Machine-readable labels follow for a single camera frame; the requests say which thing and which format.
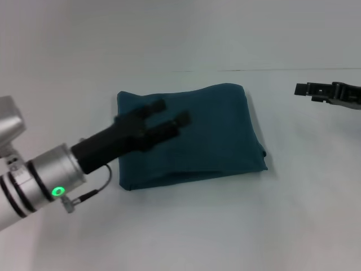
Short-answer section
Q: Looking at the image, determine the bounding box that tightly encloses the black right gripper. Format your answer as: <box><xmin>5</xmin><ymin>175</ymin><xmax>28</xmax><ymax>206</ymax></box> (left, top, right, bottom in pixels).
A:
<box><xmin>293</xmin><ymin>81</ymin><xmax>361</xmax><ymax>111</ymax></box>

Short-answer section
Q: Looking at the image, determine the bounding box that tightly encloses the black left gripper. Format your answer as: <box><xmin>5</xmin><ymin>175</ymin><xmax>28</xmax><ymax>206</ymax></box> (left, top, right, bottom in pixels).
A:
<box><xmin>70</xmin><ymin>98</ymin><xmax>193</xmax><ymax>175</ymax></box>

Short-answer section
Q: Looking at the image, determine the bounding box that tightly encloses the blue T-shirt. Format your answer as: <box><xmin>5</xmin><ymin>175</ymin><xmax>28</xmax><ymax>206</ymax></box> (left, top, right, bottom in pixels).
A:
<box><xmin>117</xmin><ymin>82</ymin><xmax>268</xmax><ymax>192</ymax></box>

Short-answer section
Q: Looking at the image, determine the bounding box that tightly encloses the silver plug with black cable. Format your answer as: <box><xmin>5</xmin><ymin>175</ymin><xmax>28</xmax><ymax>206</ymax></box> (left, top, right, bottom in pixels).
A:
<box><xmin>60</xmin><ymin>163</ymin><xmax>111</xmax><ymax>215</ymax></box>

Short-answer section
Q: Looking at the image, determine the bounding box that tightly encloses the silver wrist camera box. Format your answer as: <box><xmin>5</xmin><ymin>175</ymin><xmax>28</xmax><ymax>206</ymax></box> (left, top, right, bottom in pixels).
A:
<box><xmin>0</xmin><ymin>95</ymin><xmax>27</xmax><ymax>147</ymax></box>

